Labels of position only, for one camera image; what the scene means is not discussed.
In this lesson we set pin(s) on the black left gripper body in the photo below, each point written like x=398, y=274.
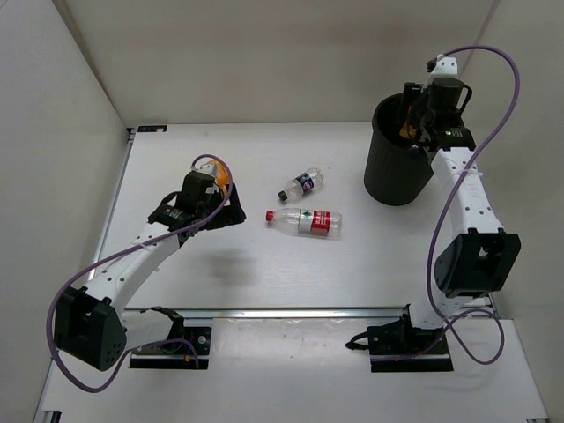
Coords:
x=207, y=211

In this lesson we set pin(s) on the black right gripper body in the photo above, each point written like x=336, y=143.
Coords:
x=428, y=116

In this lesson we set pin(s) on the orange juice bottle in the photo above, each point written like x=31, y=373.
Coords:
x=223, y=180

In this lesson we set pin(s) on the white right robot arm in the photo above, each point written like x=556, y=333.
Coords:
x=481, y=253

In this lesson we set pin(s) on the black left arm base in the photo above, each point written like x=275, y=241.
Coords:
x=162, y=338

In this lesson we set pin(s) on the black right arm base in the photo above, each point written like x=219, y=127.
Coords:
x=399, y=347

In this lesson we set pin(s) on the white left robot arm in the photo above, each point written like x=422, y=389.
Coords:
x=90, y=322

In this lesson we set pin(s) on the black ribbed plastic bin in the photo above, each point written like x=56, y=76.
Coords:
x=393, y=175

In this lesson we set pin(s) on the clear bottle red cap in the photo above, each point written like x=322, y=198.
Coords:
x=305, y=222

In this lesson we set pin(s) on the clear bottle black cap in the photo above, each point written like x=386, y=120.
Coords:
x=302, y=185

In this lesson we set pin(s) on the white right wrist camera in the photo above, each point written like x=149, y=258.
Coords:
x=441, y=67

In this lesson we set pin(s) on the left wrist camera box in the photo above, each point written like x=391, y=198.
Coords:
x=209, y=171

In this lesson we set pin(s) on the aluminium table edge rail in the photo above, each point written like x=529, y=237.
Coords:
x=290, y=313

